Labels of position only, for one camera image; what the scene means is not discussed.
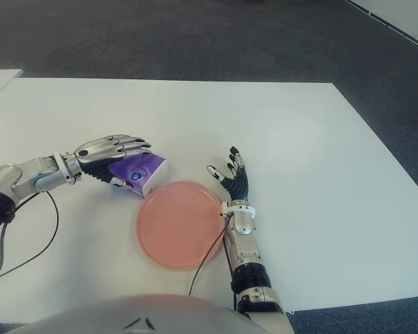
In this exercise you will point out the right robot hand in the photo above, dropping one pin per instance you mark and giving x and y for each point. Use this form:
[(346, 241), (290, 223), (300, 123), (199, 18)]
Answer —
[(237, 184)]

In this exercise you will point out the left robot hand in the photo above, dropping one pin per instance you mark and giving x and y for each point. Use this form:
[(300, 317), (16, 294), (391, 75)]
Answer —
[(101, 148)]

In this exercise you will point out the purple tissue paper pack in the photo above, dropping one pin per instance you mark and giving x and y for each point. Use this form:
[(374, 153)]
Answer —
[(143, 172)]

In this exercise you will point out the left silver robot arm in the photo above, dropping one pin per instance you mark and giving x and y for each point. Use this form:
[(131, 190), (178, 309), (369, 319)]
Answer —
[(28, 174)]

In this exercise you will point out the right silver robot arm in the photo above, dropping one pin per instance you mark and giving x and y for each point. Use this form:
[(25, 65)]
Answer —
[(247, 250)]

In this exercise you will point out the pink round plate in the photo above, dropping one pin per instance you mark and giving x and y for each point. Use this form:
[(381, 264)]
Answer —
[(179, 226)]

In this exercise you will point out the silver robot torso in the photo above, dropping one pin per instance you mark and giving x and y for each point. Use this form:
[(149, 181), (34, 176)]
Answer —
[(143, 316)]

